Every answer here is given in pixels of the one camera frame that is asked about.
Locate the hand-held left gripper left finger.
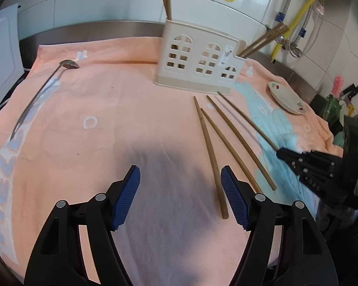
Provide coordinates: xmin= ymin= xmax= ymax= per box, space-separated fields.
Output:
xmin=24 ymin=164 xmax=141 ymax=286

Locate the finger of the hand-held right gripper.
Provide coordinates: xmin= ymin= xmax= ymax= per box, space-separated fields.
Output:
xmin=276 ymin=147 xmax=343 ymax=170
xmin=292 ymin=167 xmax=342 ymax=197

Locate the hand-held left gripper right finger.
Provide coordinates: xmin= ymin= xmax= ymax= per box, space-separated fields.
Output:
xmin=221 ymin=164 xmax=338 ymax=286

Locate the cream plastic utensil holder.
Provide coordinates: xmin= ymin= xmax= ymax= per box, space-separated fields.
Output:
xmin=153 ymin=18 xmax=249 ymax=93

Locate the green glass jar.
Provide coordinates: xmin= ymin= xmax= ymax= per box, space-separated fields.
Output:
xmin=324 ymin=94 xmax=345 ymax=126

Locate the white flower-print dish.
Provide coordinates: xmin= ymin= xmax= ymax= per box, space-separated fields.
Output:
xmin=268 ymin=81 xmax=311 ymax=116

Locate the pink bottle brush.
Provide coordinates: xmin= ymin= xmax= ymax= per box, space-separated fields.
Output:
xmin=331 ymin=74 xmax=344 ymax=96

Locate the peach printed towel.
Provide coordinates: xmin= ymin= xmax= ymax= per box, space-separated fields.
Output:
xmin=0 ymin=36 xmax=336 ymax=286

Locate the clear thin tube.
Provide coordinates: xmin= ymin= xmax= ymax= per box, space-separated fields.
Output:
xmin=304 ymin=0 xmax=327 ymax=54

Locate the metal wall valve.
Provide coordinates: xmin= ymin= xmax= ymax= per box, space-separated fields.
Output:
xmin=265 ymin=24 xmax=287 ymax=46
xmin=286 ymin=43 xmax=305 ymax=58

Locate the braided metal hose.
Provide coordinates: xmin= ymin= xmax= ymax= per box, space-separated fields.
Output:
xmin=276 ymin=0 xmax=297 ymax=24
xmin=294 ymin=0 xmax=317 ymax=45

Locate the long-handled metal spoon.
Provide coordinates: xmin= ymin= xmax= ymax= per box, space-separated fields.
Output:
xmin=10 ymin=60 xmax=80 ymax=140

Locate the yellow gas hose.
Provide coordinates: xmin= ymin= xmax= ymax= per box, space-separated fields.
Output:
xmin=270 ymin=0 xmax=327 ymax=63

